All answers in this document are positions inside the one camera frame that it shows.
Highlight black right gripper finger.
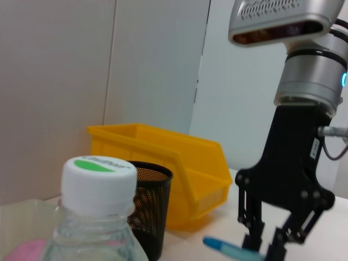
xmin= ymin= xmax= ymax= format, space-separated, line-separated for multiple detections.
xmin=237 ymin=186 xmax=266 ymax=250
xmin=268 ymin=209 xmax=324 ymax=261

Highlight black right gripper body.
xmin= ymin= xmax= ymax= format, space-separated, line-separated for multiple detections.
xmin=235 ymin=104 xmax=335 ymax=218

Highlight blue scissors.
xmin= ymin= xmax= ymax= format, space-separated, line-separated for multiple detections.
xmin=203 ymin=236 xmax=266 ymax=261

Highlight clear water bottle green label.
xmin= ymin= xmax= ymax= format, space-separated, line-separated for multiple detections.
xmin=40 ymin=154 xmax=150 ymax=261

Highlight pink toy peach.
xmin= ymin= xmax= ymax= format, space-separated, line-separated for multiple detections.
xmin=2 ymin=237 xmax=47 ymax=261

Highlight black mesh pen holder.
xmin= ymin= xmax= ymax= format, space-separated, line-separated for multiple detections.
xmin=126 ymin=160 xmax=174 ymax=261

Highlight green glass fruit plate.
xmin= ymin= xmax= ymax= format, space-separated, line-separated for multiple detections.
xmin=0 ymin=198 xmax=62 ymax=261

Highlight white partition board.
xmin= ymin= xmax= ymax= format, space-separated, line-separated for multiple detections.
xmin=189 ymin=0 xmax=348 ymax=199

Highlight yellow plastic bin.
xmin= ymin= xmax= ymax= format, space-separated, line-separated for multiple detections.
xmin=86 ymin=123 xmax=232 ymax=231

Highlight right arm cable with plugs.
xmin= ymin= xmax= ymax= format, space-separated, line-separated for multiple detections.
xmin=318 ymin=125 xmax=348 ymax=161

